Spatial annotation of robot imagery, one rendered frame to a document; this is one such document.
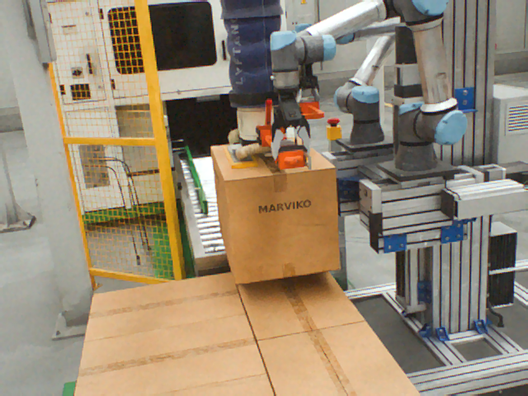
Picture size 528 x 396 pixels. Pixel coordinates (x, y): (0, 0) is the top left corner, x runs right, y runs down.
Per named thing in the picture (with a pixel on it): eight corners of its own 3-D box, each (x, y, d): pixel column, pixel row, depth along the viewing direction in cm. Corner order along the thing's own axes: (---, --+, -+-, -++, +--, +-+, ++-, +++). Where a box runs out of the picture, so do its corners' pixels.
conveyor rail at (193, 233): (175, 174, 483) (172, 153, 477) (181, 173, 484) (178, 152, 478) (200, 296, 267) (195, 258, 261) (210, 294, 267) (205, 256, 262)
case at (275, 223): (219, 230, 269) (210, 146, 257) (303, 219, 275) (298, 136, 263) (235, 285, 213) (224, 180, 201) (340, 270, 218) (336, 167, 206)
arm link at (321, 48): (319, 33, 176) (286, 36, 172) (338, 33, 166) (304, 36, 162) (320, 60, 178) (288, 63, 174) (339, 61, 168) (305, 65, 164)
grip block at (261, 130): (256, 142, 209) (255, 126, 207) (283, 139, 210) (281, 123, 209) (259, 147, 201) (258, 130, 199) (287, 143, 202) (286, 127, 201)
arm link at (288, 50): (304, 30, 161) (275, 32, 158) (305, 70, 165) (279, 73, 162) (291, 30, 168) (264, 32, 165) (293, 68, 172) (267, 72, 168)
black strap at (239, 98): (227, 98, 235) (225, 88, 233) (283, 92, 238) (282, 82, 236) (233, 106, 213) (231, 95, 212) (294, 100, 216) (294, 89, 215)
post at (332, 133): (334, 290, 348) (325, 125, 317) (345, 289, 349) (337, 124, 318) (338, 295, 342) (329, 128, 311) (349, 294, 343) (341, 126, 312)
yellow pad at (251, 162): (223, 150, 247) (222, 139, 245) (246, 148, 248) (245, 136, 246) (231, 170, 214) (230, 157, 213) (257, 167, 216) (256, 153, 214)
